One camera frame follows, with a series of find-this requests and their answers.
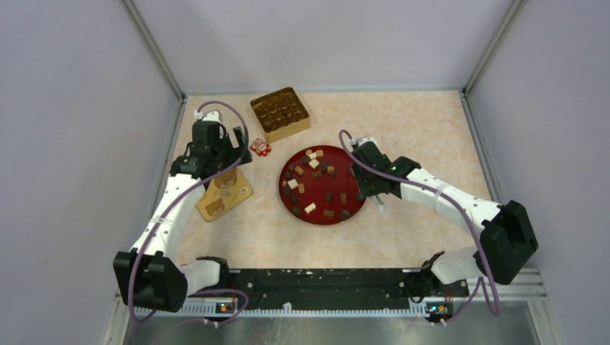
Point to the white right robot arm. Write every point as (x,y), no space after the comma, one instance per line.
(503,234)

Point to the silver metal tongs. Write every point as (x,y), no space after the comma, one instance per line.
(379,203)

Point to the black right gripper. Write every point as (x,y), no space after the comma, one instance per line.
(365,190)

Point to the gold bear tin lid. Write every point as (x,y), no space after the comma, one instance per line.
(223,194)

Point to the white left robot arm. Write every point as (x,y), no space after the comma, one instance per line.
(147,274)

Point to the red round tray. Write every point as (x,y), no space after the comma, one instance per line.
(325,214)

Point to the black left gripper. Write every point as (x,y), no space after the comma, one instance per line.
(224,139)

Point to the red owl toy block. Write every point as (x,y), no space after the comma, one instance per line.
(260,147)

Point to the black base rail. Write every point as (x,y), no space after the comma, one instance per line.
(335,289)

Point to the gold chocolate box tin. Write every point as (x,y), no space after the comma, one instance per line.
(280,114)

